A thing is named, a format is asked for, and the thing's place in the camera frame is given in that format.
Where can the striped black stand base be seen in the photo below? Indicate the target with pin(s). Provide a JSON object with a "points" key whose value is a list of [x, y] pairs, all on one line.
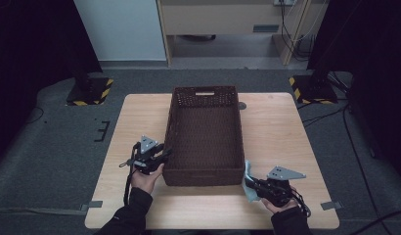
{"points": [[91, 93], [314, 91]]}

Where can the brown woven basket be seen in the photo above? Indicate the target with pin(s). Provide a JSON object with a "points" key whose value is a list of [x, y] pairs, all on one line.
{"points": [[205, 140]]}

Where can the black curtain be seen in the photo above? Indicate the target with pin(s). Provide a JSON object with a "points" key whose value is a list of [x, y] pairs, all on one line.
{"points": [[25, 49], [378, 49]]}

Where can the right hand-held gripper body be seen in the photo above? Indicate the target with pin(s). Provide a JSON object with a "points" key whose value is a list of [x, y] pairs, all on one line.
{"points": [[276, 192]]}

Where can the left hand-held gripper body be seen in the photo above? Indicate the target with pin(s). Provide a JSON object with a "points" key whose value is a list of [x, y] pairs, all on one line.
{"points": [[146, 143]]}

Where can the black floor tape marks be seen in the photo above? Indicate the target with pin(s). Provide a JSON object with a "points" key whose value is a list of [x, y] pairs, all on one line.
{"points": [[104, 130]]}

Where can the white wall socket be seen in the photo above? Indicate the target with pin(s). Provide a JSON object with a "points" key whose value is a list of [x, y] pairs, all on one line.
{"points": [[284, 2]]}

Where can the white panel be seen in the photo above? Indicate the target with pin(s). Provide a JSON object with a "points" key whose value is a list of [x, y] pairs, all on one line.
{"points": [[123, 29]]}

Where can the person's right hand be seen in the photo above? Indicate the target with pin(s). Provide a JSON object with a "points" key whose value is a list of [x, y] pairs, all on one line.
{"points": [[282, 209]]}

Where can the grey round table grommet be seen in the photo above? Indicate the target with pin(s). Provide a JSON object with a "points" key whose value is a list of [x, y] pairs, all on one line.
{"points": [[243, 105]]}

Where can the beige wooden desk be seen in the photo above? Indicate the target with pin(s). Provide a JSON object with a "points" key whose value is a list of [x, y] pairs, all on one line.
{"points": [[221, 18]]}

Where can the light blue cloth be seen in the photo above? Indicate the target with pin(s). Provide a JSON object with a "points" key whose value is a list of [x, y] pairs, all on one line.
{"points": [[248, 169]]}

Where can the person's left hand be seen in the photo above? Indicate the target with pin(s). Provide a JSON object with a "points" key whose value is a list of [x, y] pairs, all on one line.
{"points": [[144, 182]]}

